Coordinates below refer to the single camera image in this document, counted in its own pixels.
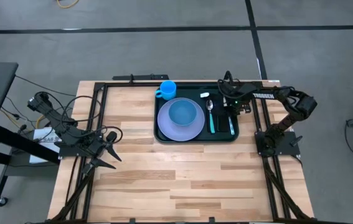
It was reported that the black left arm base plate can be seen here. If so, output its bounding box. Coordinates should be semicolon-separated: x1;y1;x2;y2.
58;133;104;157

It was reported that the blue bowl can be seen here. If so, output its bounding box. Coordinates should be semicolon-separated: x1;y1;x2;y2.
168;99;197;127

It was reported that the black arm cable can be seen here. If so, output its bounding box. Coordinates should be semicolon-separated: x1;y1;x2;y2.
32;91;124;144
217;70;244;101

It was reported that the dark green serving tray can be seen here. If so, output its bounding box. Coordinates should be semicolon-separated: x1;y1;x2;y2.
153;83;240;144

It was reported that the black power strip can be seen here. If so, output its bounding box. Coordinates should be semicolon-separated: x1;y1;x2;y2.
112;73;170;81

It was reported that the white knife patterned blue handle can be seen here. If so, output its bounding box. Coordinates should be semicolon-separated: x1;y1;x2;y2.
223;96;236;136

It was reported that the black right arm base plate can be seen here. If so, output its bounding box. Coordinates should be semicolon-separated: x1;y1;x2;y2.
255;131;301;156

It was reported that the blue plastic cup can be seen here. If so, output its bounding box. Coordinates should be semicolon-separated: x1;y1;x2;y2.
154;80;177;101

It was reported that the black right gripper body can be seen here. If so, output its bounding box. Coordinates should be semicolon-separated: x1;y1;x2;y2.
219;82;254;115

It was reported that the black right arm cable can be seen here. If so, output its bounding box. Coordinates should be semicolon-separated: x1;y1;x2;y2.
217;70;244;101

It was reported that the printed white paper sheet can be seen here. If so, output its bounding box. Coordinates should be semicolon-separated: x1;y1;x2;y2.
29;126;64;164

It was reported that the black cloth napkin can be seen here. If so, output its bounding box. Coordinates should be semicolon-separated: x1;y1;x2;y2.
206;95;232;134

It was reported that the lavender round plate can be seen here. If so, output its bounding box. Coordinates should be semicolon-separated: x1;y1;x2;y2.
157;97;205;142

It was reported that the black metal table frame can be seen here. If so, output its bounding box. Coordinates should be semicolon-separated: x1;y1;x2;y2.
47;80;316;224

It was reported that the thin black floor cable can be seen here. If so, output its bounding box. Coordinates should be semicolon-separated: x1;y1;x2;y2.
14;75;77;97

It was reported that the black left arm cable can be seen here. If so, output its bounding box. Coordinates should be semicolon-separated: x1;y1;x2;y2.
32;91;124;144

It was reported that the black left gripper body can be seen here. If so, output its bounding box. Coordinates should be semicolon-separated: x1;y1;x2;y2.
82;131;118;175

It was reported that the silver spoon teal handle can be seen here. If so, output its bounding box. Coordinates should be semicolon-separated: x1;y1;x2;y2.
205;99;216;134

